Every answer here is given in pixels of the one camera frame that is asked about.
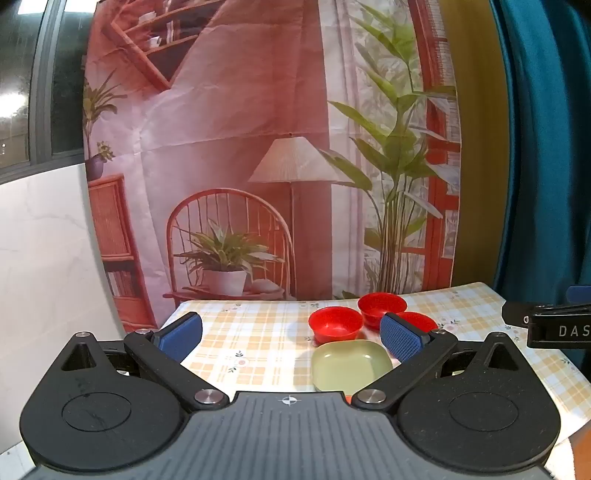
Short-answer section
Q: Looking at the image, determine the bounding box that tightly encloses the red plastic bowl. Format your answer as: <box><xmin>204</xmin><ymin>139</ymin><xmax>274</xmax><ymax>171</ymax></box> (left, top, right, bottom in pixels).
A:
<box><xmin>308</xmin><ymin>307</ymin><xmax>363</xmax><ymax>346</ymax></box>
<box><xmin>398</xmin><ymin>311</ymin><xmax>439</xmax><ymax>334</ymax></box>
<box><xmin>358</xmin><ymin>292</ymin><xmax>408</xmax><ymax>329</ymax></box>

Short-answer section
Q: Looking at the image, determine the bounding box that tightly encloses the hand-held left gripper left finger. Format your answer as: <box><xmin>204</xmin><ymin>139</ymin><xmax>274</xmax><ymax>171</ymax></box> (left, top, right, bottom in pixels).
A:
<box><xmin>58</xmin><ymin>312</ymin><xmax>230</xmax><ymax>412</ymax></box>

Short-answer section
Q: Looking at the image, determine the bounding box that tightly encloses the teal curtain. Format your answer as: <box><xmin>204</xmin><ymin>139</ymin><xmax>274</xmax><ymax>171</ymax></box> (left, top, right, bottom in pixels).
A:
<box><xmin>488</xmin><ymin>0</ymin><xmax>591</xmax><ymax>306</ymax></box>

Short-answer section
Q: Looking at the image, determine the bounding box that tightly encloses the printed room scene backdrop cloth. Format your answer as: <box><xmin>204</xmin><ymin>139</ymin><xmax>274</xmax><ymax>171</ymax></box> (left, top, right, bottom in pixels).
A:
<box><xmin>82</xmin><ymin>0</ymin><xmax>463</xmax><ymax>334</ymax></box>

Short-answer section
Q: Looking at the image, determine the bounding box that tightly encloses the dark window with frame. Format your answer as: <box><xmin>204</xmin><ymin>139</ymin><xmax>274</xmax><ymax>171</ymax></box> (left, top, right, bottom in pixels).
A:
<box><xmin>0</xmin><ymin>0</ymin><xmax>99</xmax><ymax>185</ymax></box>

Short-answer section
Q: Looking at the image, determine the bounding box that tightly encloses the plaid floral tablecloth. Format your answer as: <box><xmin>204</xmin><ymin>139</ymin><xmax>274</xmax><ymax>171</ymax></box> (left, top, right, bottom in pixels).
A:
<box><xmin>159</xmin><ymin>281</ymin><xmax>591</xmax><ymax>448</ymax></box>

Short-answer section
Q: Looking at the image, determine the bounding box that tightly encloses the green square plate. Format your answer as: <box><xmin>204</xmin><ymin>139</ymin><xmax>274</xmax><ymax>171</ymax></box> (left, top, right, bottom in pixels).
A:
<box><xmin>311</xmin><ymin>340</ymin><xmax>394</xmax><ymax>394</ymax></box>

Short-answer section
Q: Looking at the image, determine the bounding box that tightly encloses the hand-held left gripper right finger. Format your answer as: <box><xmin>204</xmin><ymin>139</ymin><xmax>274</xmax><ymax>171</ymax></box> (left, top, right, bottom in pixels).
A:
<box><xmin>352</xmin><ymin>312</ymin><xmax>528</xmax><ymax>411</ymax></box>

